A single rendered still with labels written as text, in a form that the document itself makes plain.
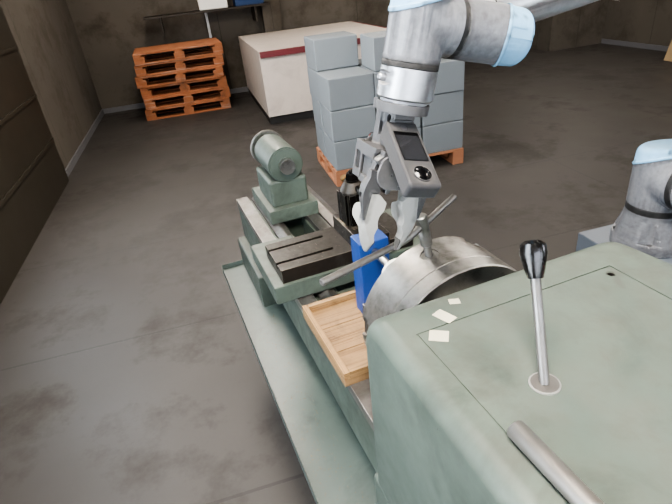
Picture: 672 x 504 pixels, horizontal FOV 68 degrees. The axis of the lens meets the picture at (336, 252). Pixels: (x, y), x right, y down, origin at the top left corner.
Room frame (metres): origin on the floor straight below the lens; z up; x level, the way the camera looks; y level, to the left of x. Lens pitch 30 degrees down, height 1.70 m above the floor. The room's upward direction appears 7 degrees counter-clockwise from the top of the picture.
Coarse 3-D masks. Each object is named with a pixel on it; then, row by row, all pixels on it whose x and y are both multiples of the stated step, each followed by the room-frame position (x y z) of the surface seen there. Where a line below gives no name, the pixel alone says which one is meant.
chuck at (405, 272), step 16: (432, 240) 0.81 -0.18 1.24; (448, 240) 0.81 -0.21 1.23; (464, 240) 0.82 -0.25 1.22; (400, 256) 0.79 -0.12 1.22; (416, 256) 0.77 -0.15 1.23; (448, 256) 0.75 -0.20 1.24; (464, 256) 0.74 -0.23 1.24; (384, 272) 0.78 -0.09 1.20; (400, 272) 0.76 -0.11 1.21; (416, 272) 0.73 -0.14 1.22; (384, 288) 0.75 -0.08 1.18; (400, 288) 0.72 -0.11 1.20; (368, 304) 0.76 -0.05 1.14; (384, 304) 0.72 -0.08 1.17; (368, 320) 0.74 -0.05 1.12
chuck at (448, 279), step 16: (480, 256) 0.75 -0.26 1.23; (432, 272) 0.72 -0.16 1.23; (448, 272) 0.70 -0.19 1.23; (464, 272) 0.70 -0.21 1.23; (480, 272) 0.71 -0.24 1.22; (496, 272) 0.72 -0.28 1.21; (512, 272) 0.73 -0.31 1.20; (416, 288) 0.70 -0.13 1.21; (432, 288) 0.68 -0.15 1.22; (448, 288) 0.69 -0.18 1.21; (464, 288) 0.70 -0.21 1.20; (400, 304) 0.69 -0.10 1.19; (416, 304) 0.67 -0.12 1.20
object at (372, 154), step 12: (384, 108) 0.64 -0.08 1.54; (396, 108) 0.63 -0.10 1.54; (408, 108) 0.63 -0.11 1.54; (420, 108) 0.64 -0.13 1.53; (384, 120) 0.68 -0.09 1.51; (396, 120) 0.65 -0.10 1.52; (408, 120) 0.65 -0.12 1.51; (372, 132) 0.70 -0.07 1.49; (360, 144) 0.69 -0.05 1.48; (372, 144) 0.67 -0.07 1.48; (360, 156) 0.69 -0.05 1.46; (372, 156) 0.65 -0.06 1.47; (384, 156) 0.63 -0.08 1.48; (360, 168) 0.67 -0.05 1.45; (372, 168) 0.64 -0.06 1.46; (384, 168) 0.62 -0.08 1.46; (360, 180) 0.67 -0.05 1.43; (384, 180) 0.62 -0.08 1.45; (396, 180) 0.63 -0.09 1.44; (384, 192) 0.63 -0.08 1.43
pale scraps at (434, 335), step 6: (450, 300) 0.59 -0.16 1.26; (456, 300) 0.59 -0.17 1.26; (438, 312) 0.57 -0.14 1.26; (444, 312) 0.57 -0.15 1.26; (444, 318) 0.55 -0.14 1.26; (450, 318) 0.55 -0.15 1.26; (432, 330) 0.53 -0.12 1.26; (438, 330) 0.53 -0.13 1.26; (432, 336) 0.52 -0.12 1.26; (438, 336) 0.52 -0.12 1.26; (444, 336) 0.52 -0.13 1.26
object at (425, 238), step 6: (420, 216) 0.76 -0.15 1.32; (426, 216) 0.76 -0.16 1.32; (420, 222) 0.75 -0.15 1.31; (426, 222) 0.76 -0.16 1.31; (426, 228) 0.75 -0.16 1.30; (420, 234) 0.76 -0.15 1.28; (426, 234) 0.75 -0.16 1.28; (420, 240) 0.76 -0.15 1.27; (426, 240) 0.76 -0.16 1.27; (426, 246) 0.76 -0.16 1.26; (426, 252) 0.76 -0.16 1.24; (432, 252) 0.77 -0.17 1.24
